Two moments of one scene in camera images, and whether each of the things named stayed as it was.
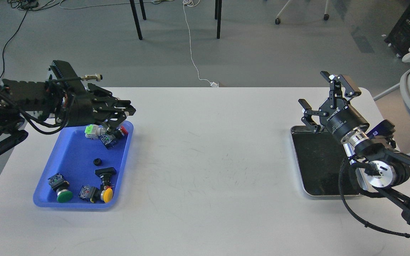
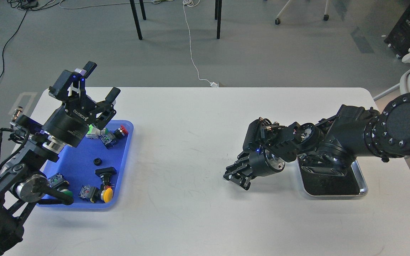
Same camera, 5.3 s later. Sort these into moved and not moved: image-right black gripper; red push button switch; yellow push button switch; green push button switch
Moved: image-right black gripper
Not moved: yellow push button switch; red push button switch; green push button switch
